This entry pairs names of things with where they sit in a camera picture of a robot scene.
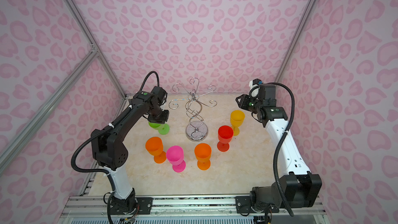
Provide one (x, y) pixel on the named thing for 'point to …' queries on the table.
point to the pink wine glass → (174, 155)
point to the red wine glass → (225, 134)
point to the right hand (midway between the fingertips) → (239, 97)
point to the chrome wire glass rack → (196, 130)
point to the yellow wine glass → (237, 118)
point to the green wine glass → (163, 128)
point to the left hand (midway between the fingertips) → (165, 119)
